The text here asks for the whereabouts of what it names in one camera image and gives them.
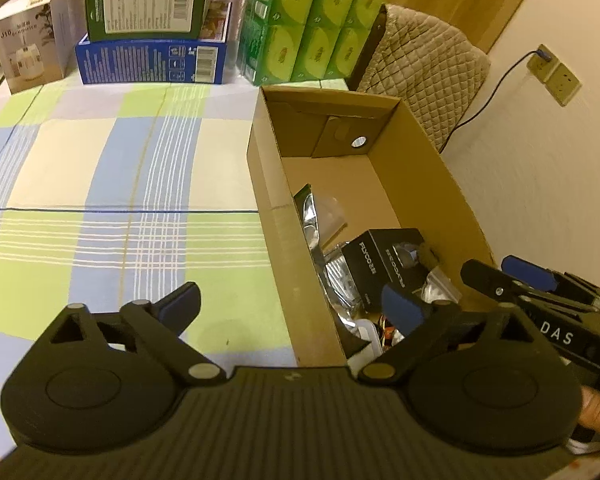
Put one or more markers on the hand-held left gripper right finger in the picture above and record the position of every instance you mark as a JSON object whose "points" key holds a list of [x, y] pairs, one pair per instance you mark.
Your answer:
{"points": [[402, 308]]}

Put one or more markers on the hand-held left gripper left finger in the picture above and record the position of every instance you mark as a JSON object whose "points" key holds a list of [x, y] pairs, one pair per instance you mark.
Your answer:
{"points": [[182, 305]]}

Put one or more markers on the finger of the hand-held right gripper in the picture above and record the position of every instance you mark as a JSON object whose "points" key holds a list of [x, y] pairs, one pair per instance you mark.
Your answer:
{"points": [[490, 280], [527, 270]]}

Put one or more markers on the white power adapter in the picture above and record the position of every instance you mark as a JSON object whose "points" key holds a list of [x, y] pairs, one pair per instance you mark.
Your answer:
{"points": [[366, 331]]}

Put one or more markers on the black product box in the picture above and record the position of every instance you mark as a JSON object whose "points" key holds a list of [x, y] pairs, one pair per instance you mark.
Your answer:
{"points": [[380, 260]]}

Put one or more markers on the silver foil bag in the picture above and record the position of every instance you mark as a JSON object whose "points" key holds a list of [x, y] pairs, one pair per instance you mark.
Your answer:
{"points": [[325, 260]]}

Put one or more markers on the brown cardboard box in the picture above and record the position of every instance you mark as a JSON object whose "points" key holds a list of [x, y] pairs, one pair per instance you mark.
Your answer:
{"points": [[275, 200]]}

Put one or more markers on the plaid tablecloth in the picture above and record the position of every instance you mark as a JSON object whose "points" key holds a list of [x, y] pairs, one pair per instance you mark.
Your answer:
{"points": [[130, 170]]}

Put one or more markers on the chair with quilted cover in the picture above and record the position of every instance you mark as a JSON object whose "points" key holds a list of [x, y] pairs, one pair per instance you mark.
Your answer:
{"points": [[425, 70]]}

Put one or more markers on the blue carton box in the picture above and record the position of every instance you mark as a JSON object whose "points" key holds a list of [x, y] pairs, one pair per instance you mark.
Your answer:
{"points": [[145, 62]]}

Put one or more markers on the stack of green tissue packs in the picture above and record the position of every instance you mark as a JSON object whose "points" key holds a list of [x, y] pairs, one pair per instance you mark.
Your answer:
{"points": [[310, 25]]}

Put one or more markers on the green carton box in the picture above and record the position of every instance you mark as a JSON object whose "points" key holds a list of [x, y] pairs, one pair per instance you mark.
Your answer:
{"points": [[145, 5]]}

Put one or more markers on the white humidifier box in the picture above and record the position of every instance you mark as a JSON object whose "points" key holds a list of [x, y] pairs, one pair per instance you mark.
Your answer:
{"points": [[27, 40]]}

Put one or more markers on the wall socket with plug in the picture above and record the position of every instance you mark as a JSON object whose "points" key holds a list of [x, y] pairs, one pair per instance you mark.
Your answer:
{"points": [[540, 65]]}

